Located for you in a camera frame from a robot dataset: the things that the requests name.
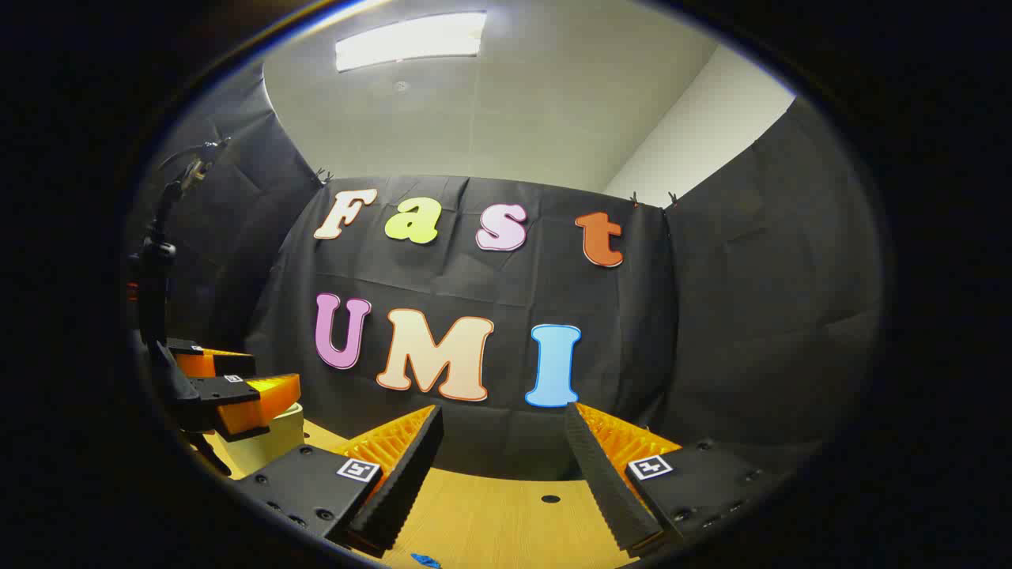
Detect wooden desktop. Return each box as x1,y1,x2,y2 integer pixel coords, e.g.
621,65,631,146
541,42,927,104
190,419,657,569

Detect pale green garbage bin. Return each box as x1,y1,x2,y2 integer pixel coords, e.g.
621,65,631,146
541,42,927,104
207,401,306,477

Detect black backdrop cloth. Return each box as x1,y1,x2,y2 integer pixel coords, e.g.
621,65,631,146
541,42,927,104
130,59,886,484

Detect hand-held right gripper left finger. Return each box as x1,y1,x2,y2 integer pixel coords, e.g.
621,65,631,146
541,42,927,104
236,405,445,559

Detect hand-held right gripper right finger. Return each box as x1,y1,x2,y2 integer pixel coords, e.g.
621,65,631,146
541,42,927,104
564,401,766,560

